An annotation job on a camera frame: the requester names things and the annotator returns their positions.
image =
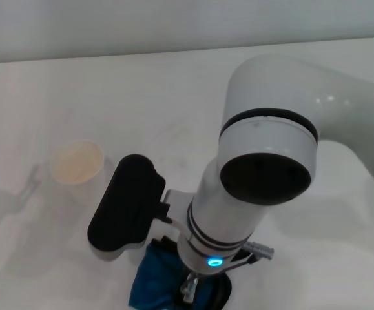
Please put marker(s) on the blue rag with black edge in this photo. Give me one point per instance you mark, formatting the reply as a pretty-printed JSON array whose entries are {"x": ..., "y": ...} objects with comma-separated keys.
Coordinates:
[{"x": 154, "y": 277}]

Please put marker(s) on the white paper cup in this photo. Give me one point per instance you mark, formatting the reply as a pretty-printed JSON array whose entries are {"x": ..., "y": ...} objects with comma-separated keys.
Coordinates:
[{"x": 75, "y": 161}]

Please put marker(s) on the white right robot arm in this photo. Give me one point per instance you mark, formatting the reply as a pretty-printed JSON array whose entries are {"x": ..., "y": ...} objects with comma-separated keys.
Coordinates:
[{"x": 270, "y": 155}]

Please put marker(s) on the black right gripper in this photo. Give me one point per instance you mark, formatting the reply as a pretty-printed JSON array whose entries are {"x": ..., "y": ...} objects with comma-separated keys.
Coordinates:
[{"x": 190, "y": 290}]

